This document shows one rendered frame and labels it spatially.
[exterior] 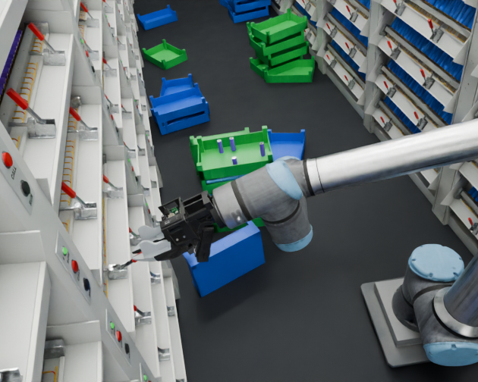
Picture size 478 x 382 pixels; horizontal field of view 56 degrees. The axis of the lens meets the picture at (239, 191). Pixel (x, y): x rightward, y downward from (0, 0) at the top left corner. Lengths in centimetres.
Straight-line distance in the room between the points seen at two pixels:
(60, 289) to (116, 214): 56
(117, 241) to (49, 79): 40
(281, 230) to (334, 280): 90
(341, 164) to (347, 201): 108
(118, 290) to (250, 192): 36
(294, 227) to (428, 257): 61
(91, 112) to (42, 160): 49
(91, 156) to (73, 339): 47
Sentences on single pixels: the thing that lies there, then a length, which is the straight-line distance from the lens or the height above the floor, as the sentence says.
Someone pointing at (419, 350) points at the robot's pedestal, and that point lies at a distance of 165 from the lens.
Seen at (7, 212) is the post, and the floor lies 119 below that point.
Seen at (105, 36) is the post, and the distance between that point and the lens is 193.
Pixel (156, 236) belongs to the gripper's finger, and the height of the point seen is 80.
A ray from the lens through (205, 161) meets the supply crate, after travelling 190.
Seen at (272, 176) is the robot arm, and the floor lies 91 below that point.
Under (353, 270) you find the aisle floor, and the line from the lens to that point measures 186.
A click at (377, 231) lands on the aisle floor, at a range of 200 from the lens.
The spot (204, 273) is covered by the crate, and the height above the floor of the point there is 13.
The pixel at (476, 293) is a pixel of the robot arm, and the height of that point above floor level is 52.
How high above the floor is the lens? 150
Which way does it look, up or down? 43 degrees down
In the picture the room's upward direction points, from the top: 11 degrees counter-clockwise
